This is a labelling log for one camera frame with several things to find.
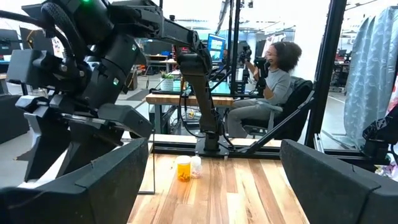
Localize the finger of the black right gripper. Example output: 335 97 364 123
24 113 71 183
57 124 124 178

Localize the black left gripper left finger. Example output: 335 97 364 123
0 138 150 224

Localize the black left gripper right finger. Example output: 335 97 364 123
279 138 398 224

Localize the orange pill bottle white cap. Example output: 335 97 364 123
175 155 192 183

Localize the black cabinet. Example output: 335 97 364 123
0 94 31 144

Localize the wooden background table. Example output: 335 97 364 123
145 92 234 134

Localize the white potted plant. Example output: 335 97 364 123
159 70 175 92

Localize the black office chair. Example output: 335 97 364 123
241 77 315 141

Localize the lit blue monitor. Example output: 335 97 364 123
207 33 227 62

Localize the grey curtain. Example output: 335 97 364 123
343 5 398 149

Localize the person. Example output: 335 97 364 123
226 41 303 138

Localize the black background pole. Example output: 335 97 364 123
229 0 243 95

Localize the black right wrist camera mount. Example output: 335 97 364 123
6 49 93 93

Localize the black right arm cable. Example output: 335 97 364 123
0 2 81 63

